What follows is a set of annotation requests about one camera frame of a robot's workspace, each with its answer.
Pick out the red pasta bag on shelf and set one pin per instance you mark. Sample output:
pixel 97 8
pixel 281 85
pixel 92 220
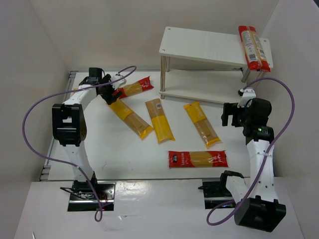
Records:
pixel 254 52

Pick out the yellow pasta bag right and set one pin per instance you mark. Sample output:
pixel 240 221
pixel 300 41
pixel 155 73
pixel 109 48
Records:
pixel 202 124

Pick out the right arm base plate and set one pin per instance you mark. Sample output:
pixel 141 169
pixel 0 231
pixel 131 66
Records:
pixel 214 194

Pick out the red pasta bag front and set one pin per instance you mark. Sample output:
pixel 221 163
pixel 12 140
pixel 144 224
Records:
pixel 200 159

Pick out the yellow pasta bag left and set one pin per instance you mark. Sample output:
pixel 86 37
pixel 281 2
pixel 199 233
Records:
pixel 131 119

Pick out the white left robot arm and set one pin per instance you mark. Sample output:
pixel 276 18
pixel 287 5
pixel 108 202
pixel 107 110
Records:
pixel 68 121

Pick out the yellow pasta bag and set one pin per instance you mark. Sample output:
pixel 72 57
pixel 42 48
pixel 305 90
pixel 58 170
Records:
pixel 202 124
pixel 159 121
pixel 131 119

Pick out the red pasta bag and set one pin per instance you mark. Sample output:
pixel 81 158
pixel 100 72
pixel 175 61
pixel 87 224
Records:
pixel 254 52
pixel 135 88
pixel 200 159

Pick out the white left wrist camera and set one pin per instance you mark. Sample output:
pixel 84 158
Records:
pixel 117 81

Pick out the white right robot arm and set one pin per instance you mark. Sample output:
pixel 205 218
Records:
pixel 256 205

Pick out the white two-tier shelf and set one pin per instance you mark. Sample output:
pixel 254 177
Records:
pixel 201 65

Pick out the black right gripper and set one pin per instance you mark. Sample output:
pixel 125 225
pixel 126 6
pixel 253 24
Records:
pixel 229 115

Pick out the yellow pasta bag centre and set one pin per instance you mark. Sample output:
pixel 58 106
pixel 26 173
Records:
pixel 159 121

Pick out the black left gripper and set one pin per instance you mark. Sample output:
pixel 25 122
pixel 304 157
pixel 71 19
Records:
pixel 108 90

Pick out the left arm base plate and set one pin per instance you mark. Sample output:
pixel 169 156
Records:
pixel 82 198

